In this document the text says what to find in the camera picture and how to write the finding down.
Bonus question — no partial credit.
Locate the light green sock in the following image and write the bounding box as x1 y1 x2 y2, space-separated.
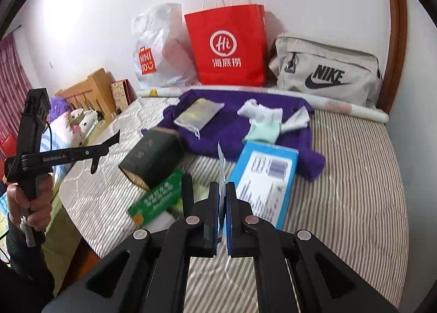
243 118 284 146

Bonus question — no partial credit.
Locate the white rolled paper sheet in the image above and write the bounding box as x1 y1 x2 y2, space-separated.
138 86 390 124

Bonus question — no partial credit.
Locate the pastel pillow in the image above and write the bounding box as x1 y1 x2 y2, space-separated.
39 113 82 180

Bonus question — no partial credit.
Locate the white sock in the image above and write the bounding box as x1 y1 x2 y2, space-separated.
282 107 311 132
237 99 284 126

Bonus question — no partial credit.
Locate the white spotted plush toy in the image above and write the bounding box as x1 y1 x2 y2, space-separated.
84 110 103 129
68 108 86 127

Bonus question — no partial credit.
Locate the small printed packet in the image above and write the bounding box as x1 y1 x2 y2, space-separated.
217 141 229 243

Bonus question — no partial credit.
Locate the wooden headboard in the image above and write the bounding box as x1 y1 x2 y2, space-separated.
55 68 118 122

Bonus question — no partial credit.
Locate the brown wooden door frame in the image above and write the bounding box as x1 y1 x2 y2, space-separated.
376 0 408 112

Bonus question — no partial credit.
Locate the white plastic shopping bag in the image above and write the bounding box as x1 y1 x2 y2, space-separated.
132 3 200 91

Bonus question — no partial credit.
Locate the brown patterned box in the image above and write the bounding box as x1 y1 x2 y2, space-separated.
110 79 139 114

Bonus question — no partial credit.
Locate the purple fluffy plush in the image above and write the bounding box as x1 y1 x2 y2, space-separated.
48 96 70 120

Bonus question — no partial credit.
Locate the person's left forearm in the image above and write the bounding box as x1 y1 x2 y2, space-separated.
0 217 57 303

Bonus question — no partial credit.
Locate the dark green box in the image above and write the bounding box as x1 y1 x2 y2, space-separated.
118 128 185 191

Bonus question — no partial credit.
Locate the pink striped curtain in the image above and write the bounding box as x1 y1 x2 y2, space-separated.
0 33 33 143

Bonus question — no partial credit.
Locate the red paper shopping bag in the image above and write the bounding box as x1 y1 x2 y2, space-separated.
184 0 267 87

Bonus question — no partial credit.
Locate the blue tissue pack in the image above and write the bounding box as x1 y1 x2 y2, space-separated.
223 140 299 232

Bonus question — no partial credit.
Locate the clear drawstring pouch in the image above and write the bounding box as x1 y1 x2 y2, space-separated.
173 98 225 139

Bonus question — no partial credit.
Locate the purple fluffy towel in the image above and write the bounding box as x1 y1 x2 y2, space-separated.
141 89 326 182

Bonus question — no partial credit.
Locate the green snack packet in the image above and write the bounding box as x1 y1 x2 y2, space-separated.
127 170 195 228

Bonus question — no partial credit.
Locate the light green bed sheet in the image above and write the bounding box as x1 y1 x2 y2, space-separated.
43 204 84 295

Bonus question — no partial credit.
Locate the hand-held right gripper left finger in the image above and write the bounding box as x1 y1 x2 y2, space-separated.
41 175 220 313

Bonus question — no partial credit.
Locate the person's left hand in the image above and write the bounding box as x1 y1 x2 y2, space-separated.
7 179 54 232

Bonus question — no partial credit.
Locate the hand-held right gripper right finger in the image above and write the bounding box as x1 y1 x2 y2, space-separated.
226 181 399 313

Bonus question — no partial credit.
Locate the grey striped mattress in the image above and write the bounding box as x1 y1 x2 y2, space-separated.
60 95 410 313

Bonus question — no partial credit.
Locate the grey waist bag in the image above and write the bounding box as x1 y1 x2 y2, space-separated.
268 33 383 109

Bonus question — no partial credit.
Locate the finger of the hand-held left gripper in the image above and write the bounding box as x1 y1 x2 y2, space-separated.
82 129 121 174

